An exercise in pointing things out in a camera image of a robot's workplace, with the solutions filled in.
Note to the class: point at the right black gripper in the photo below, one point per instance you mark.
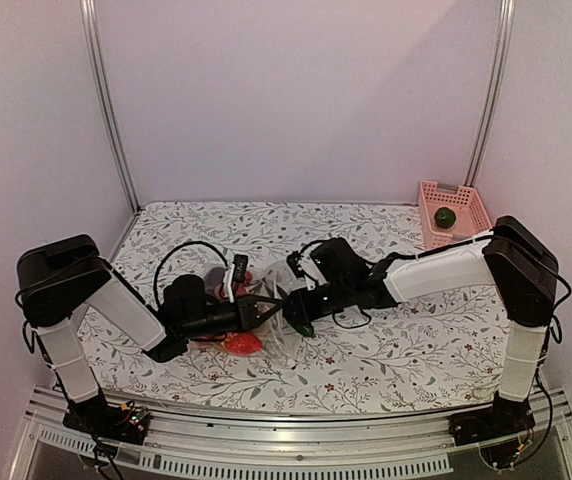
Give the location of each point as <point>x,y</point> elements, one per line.
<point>304,310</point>

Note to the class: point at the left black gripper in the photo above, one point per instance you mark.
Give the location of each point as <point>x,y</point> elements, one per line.
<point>247,314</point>

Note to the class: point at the clear zip top bag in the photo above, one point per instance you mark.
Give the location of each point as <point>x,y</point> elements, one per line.
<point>274,339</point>

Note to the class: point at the red orange fake mango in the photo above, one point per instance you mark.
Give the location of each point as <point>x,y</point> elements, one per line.
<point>242,344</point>

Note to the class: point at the green fake pepper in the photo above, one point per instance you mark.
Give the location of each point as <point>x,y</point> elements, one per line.
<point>445,218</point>

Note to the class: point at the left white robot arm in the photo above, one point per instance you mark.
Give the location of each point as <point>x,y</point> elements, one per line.
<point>60,281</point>

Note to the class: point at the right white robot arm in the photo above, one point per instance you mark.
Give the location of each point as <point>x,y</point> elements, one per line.
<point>507,257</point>

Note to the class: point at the pink plastic basket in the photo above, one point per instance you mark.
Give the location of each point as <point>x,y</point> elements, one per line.
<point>472,217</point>

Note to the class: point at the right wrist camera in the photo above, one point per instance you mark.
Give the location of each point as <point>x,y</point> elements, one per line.
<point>324,261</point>

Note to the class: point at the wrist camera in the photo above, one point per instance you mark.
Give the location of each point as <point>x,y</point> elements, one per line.
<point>324,261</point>
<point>191,286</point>

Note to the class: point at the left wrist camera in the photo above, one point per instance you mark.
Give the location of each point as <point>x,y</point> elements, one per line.
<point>191,286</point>

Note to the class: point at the aluminium front rail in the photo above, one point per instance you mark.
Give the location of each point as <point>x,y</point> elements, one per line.
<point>188,441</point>

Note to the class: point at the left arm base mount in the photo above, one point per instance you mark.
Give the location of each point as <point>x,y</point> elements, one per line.
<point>126,423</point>

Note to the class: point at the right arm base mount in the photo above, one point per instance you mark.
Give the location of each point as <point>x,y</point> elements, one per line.
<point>506,424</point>

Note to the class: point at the right aluminium frame post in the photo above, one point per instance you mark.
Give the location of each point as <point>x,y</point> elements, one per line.
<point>493,91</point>

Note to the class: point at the aluminium frame post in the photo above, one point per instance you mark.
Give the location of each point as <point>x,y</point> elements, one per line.
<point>493,91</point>
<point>101,82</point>

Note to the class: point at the left aluminium frame post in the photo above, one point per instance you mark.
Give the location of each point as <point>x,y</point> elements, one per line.
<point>101,82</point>

